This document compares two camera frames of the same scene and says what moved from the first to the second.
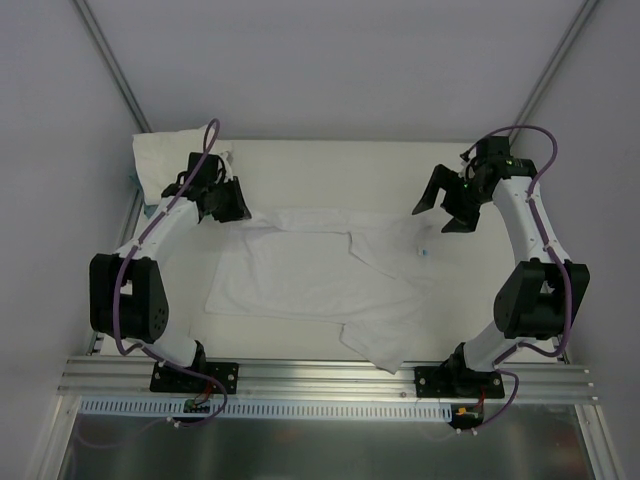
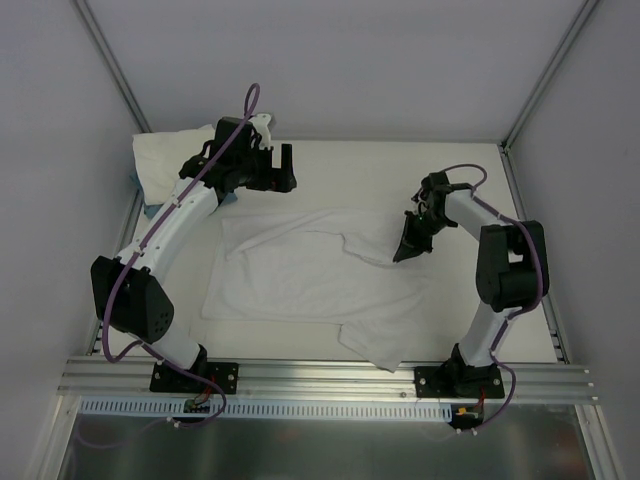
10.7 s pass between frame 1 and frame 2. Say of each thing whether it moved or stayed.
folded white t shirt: stayed
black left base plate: stayed
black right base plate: stayed
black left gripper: moved
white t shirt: stayed
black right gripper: moved
